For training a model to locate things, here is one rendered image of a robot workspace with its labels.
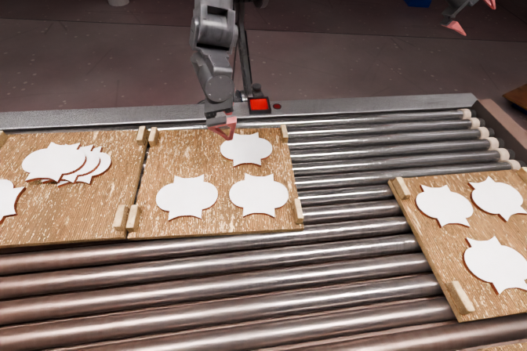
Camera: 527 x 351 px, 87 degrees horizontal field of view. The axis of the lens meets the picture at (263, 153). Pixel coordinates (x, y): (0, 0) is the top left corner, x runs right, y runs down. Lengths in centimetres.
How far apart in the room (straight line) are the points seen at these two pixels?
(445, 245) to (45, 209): 96
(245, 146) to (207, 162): 12
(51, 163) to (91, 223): 21
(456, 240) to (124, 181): 84
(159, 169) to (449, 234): 76
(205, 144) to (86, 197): 33
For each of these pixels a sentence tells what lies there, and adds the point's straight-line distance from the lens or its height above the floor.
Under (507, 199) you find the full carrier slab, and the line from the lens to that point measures 99.
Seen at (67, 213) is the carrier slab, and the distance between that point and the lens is 82.
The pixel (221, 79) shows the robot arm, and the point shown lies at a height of 125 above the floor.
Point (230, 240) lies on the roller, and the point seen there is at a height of 92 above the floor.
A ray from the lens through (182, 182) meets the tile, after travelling 76.
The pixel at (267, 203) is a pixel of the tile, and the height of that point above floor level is 95.
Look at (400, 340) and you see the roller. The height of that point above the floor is 92.
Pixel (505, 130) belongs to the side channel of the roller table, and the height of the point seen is 94.
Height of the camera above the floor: 155
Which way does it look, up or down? 49 degrees down
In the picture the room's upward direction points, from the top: 4 degrees clockwise
